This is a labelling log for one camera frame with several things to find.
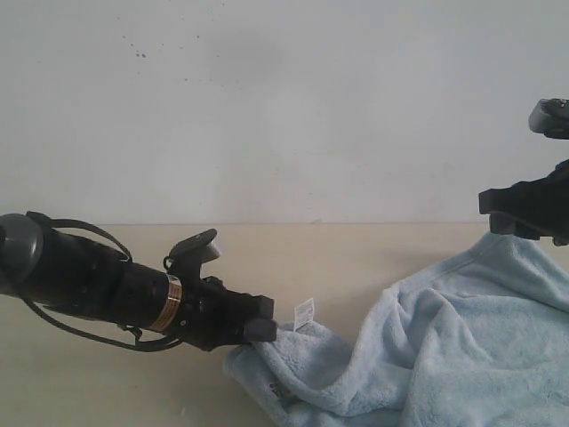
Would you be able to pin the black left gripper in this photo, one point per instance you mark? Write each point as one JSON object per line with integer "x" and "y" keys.
{"x": 211, "y": 316}

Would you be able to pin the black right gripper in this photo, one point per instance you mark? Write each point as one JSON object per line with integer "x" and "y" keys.
{"x": 544, "y": 209}

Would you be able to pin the light blue fleece towel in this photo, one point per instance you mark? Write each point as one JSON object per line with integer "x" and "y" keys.
{"x": 479, "y": 339}

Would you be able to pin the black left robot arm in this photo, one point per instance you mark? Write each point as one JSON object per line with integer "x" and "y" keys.
{"x": 82, "y": 280}

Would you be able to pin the white care label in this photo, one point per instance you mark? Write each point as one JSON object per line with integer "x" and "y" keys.
{"x": 303, "y": 314}

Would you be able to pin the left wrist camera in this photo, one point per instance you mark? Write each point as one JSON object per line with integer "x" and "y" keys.
{"x": 200, "y": 247}

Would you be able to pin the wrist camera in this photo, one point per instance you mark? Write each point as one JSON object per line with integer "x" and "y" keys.
{"x": 200, "y": 247}
{"x": 550, "y": 118}

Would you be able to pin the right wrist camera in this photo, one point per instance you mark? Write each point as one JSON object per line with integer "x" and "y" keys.
{"x": 550, "y": 118}

